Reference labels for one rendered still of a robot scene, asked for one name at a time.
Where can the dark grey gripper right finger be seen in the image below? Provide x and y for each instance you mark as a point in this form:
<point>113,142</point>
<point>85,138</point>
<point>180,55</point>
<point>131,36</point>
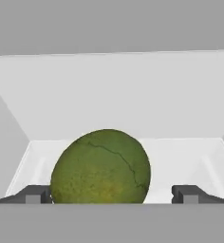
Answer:
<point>189,193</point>

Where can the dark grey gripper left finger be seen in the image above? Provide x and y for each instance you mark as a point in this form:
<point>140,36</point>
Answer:
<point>34,193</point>

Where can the green lime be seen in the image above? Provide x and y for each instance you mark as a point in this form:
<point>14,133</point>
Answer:
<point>101,167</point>

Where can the white tupperware container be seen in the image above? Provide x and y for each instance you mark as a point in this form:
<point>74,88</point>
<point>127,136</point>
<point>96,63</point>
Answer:
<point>117,95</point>

